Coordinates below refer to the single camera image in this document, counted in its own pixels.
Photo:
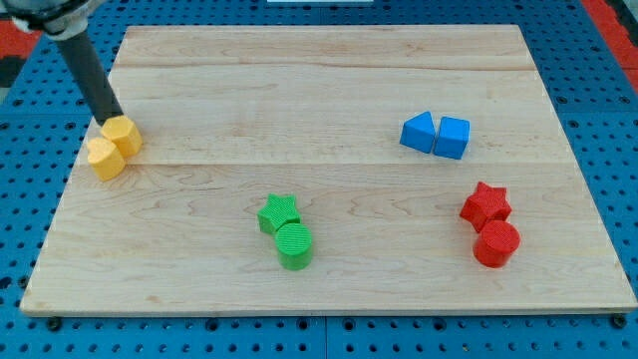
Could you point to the red cylinder block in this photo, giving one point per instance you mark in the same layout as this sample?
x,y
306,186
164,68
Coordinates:
x,y
497,242

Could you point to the wooden board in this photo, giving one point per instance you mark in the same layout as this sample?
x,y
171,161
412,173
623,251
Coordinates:
x,y
230,114

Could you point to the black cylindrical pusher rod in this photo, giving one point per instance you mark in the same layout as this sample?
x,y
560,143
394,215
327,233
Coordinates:
x,y
84,64

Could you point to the green cylinder block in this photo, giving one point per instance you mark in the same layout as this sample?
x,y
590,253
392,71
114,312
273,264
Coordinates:
x,y
294,245

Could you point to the yellow hexagon block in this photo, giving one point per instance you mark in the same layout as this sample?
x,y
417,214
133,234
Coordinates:
x,y
124,133

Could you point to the yellow heart block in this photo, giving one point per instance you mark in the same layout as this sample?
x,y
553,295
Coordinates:
x,y
105,159

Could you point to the blue triangle block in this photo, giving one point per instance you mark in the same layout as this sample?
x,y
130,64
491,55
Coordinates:
x,y
419,133

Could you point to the green star block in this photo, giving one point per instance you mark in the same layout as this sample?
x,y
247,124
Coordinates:
x,y
278,211

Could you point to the blue cube block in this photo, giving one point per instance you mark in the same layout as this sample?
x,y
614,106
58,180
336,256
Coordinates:
x,y
453,138

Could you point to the red star block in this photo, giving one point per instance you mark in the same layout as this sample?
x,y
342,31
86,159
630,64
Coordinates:
x,y
485,204

